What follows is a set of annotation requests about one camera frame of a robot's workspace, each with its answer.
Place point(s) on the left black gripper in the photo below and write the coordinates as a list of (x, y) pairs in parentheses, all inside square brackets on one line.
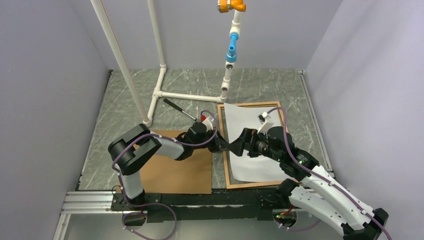
[(219, 144)]

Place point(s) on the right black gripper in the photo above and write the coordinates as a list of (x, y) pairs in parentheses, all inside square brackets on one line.
[(250, 136)]

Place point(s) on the building photo print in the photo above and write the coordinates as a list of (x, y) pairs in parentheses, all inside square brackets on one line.
[(240, 122)]

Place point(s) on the brown fibreboard backing board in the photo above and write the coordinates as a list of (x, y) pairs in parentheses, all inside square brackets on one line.
[(164, 175)]

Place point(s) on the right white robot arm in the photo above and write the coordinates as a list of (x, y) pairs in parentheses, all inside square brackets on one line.
[(310, 187)]

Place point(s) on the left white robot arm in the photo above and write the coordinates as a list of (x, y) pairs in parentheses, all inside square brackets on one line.
[(132, 150)]

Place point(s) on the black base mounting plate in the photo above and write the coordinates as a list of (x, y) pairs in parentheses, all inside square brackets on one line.
[(260, 204)]

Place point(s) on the blue pipe fitting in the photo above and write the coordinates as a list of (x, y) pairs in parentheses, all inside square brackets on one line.
[(231, 55)]

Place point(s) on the white pvc pipe stand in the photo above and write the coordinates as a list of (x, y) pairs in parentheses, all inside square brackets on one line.
[(174, 49)]

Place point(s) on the orange pipe fitting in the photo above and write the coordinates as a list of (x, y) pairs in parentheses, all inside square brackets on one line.
[(224, 6)]

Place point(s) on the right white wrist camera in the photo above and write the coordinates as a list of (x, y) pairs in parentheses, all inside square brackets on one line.
[(266, 123)]

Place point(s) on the aluminium rail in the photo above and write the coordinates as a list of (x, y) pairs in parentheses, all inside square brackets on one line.
[(99, 202)]

